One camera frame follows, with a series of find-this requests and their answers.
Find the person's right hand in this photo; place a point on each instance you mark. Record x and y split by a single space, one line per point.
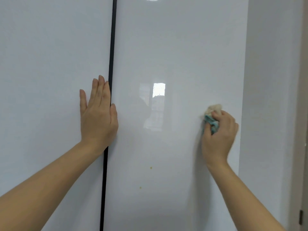
221 144

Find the person's left hand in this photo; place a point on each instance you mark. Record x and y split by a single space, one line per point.
98 122

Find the beige cloth with teal edge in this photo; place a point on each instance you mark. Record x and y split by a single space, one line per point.
214 108

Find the person's right forearm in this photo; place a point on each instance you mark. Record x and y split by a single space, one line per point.
243 202

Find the person's left forearm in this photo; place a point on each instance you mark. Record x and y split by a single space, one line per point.
43 185

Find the beige room door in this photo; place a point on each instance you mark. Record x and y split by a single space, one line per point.
305 214
298 141

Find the metal door hinge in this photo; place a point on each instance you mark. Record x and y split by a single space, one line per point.
300 217

